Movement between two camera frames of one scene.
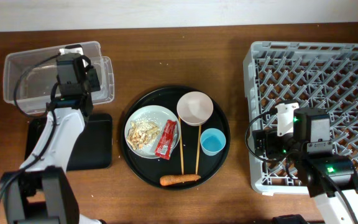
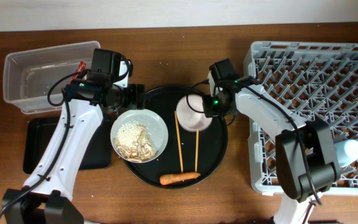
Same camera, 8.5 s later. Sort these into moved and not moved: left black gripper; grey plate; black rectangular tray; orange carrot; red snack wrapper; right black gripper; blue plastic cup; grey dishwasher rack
Moved: left black gripper; red snack wrapper; blue plastic cup; grey plate; right black gripper
Not moved: grey dishwasher rack; black rectangular tray; orange carrot
